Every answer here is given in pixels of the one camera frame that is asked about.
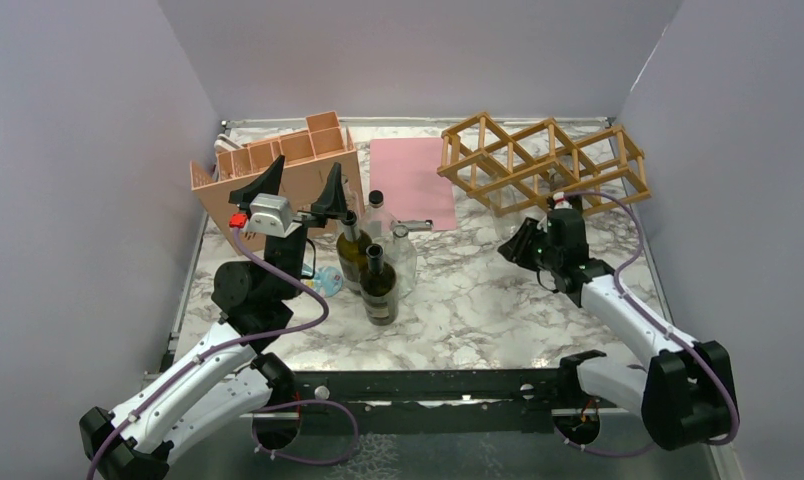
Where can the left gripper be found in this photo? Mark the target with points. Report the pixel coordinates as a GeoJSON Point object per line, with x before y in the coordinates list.
{"type": "Point", "coordinates": [330, 201]}

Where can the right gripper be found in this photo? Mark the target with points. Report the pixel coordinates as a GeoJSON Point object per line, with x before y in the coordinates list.
{"type": "Point", "coordinates": [516, 249]}

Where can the clear bottle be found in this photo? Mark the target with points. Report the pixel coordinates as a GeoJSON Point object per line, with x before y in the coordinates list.
{"type": "Point", "coordinates": [506, 224]}
{"type": "Point", "coordinates": [403, 256]}

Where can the dark bottle silver neck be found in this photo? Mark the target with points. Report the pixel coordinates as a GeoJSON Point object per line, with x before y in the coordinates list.
{"type": "Point", "coordinates": [351, 246]}

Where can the large clear glass jar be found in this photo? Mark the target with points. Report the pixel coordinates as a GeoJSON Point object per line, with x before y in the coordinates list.
{"type": "Point", "coordinates": [378, 221]}

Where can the dark bottle black cap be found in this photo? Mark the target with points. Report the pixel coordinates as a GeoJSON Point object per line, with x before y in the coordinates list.
{"type": "Point", "coordinates": [378, 284]}

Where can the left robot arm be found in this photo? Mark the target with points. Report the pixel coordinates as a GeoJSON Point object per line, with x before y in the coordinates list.
{"type": "Point", "coordinates": [229, 371]}

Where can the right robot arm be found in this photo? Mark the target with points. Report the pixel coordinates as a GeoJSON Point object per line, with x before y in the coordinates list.
{"type": "Point", "coordinates": [683, 390]}

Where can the wooden wine rack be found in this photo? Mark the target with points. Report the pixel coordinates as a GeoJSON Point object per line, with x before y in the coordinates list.
{"type": "Point", "coordinates": [512, 172]}

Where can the peach plastic organizer basket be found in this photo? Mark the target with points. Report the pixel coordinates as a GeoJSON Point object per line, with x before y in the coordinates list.
{"type": "Point", "coordinates": [309, 155]}

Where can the white item behind basket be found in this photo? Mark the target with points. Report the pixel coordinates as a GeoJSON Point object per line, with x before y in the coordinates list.
{"type": "Point", "coordinates": [223, 143]}

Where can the light blue toy package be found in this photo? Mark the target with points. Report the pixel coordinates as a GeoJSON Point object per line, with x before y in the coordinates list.
{"type": "Point", "coordinates": [325, 280]}

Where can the pink clipboard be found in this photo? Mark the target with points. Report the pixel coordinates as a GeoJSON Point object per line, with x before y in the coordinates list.
{"type": "Point", "coordinates": [405, 171]}

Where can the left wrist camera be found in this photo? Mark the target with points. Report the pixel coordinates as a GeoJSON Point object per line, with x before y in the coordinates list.
{"type": "Point", "coordinates": [270, 215]}

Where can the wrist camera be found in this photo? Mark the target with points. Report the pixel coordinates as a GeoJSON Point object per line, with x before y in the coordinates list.
{"type": "Point", "coordinates": [559, 201]}
{"type": "Point", "coordinates": [270, 215]}

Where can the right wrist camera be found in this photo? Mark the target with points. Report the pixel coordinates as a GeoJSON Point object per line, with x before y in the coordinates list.
{"type": "Point", "coordinates": [559, 201]}

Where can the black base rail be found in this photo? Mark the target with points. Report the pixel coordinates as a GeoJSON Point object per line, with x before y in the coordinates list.
{"type": "Point", "coordinates": [427, 402]}

